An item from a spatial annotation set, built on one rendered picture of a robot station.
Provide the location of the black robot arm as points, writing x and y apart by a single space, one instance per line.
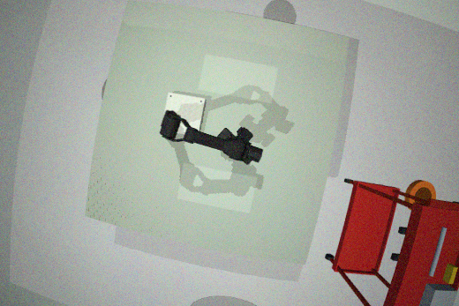
237 149

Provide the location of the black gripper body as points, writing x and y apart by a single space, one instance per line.
226 134

